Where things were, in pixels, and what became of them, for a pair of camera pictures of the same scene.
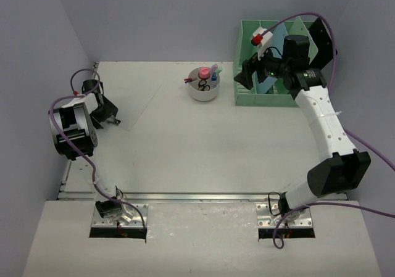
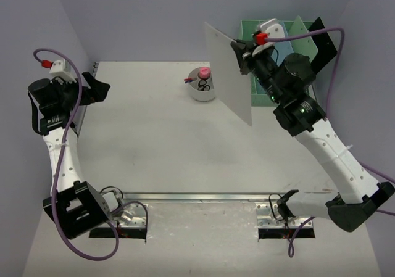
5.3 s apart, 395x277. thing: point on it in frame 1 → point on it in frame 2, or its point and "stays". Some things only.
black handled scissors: x=202 y=86 stays
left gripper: x=103 y=110 → x=81 y=89
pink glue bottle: x=204 y=73 stays
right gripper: x=245 y=78 → x=252 y=57
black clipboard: x=323 y=42 stays
